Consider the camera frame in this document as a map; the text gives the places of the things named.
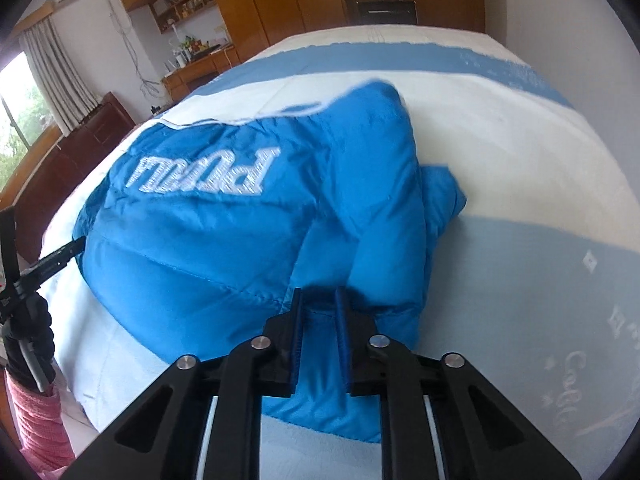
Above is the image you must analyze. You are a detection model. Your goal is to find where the blue quilted jacket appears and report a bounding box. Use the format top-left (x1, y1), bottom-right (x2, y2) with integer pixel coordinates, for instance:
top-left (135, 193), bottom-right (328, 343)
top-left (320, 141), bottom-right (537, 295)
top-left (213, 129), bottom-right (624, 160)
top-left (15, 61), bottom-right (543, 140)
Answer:
top-left (71, 81), bottom-right (468, 445)

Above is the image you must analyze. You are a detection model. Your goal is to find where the window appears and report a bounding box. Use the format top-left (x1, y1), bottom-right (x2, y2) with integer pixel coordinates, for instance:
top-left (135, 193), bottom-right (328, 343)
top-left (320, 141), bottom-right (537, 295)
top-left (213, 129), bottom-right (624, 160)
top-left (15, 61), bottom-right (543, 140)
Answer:
top-left (0, 52), bottom-right (63, 191)

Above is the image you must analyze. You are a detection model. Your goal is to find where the beige curtain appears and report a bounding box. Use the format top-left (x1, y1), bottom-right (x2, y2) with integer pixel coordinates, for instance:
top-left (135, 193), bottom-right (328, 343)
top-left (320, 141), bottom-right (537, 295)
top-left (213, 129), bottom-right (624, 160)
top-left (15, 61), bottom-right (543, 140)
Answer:
top-left (20, 16), bottom-right (98, 133)

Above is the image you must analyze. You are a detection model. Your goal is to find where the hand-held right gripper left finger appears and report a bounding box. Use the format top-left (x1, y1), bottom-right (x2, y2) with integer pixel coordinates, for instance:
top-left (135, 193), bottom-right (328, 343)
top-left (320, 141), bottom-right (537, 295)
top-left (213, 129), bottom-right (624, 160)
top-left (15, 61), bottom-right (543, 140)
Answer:
top-left (60, 287), bottom-right (306, 480)

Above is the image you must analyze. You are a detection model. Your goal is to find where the wooden wall shelf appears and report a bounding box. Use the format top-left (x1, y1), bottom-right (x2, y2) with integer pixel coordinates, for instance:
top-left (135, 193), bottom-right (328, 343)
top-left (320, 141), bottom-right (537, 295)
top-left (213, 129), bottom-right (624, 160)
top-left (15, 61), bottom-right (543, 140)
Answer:
top-left (150, 0), bottom-right (226, 33)

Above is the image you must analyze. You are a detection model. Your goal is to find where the dark wooden headboard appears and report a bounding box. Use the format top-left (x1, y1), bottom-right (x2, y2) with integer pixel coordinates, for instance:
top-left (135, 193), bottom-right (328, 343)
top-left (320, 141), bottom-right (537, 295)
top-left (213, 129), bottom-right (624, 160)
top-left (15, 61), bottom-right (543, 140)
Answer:
top-left (0, 92), bottom-right (136, 241)

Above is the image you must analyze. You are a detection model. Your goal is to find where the hanging wall cable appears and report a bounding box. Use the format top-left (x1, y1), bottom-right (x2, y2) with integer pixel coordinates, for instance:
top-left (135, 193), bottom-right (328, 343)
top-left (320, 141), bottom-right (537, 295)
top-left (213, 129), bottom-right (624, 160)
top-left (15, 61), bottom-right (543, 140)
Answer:
top-left (107, 2), bottom-right (166, 96)

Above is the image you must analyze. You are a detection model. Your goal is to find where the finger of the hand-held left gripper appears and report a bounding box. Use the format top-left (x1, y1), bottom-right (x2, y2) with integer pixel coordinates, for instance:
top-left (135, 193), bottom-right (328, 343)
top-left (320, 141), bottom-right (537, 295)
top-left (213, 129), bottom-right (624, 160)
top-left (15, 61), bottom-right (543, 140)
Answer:
top-left (20, 238), bottom-right (87, 286)

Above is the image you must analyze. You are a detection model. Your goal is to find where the blue white printed blanket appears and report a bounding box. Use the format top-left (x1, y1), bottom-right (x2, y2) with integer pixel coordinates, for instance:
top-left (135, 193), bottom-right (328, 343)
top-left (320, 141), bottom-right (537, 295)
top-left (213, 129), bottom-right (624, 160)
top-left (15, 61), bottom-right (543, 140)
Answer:
top-left (40, 25), bottom-right (640, 480)

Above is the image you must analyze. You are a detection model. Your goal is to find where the wooden desk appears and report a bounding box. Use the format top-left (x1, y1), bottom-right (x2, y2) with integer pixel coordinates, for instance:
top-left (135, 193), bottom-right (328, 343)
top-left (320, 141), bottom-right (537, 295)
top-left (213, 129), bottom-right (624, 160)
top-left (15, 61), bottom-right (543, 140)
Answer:
top-left (162, 45), bottom-right (243, 103)

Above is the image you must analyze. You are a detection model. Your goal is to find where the wooden wardrobe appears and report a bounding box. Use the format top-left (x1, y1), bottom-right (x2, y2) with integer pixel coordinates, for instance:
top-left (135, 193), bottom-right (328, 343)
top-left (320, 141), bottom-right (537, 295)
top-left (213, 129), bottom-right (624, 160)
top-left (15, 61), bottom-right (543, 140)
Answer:
top-left (200, 0), bottom-right (486, 63)

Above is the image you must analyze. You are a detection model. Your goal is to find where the person's left hand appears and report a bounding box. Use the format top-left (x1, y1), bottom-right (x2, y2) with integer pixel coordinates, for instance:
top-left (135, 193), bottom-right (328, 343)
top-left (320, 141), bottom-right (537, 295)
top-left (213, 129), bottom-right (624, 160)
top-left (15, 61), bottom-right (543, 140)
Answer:
top-left (0, 295), bottom-right (57, 392)

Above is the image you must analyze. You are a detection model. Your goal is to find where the person's left forearm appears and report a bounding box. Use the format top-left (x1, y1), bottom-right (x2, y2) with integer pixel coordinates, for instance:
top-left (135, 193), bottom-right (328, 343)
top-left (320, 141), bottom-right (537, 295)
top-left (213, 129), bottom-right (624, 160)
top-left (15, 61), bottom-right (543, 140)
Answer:
top-left (5, 370), bottom-right (76, 473)

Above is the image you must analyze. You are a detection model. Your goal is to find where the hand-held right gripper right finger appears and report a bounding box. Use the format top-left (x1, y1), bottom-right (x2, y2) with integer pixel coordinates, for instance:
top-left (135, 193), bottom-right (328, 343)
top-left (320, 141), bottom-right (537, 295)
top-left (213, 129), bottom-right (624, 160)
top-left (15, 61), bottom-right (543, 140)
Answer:
top-left (334, 286), bottom-right (583, 480)

